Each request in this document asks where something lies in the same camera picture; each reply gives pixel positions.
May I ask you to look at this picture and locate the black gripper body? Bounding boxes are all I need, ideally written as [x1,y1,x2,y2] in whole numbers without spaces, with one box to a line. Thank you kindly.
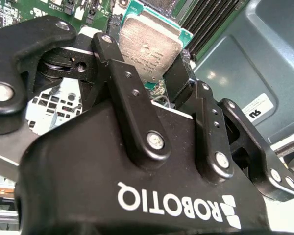
[14,100,270,235]

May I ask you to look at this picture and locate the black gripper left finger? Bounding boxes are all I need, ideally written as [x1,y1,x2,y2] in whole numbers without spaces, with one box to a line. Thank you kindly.
[0,13,172,169]

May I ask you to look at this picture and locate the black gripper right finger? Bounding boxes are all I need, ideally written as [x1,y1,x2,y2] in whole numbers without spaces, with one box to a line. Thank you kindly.
[164,50,294,203]

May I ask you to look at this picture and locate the silver CPU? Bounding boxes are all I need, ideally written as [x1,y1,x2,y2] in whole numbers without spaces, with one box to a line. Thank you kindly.
[118,8,195,91]

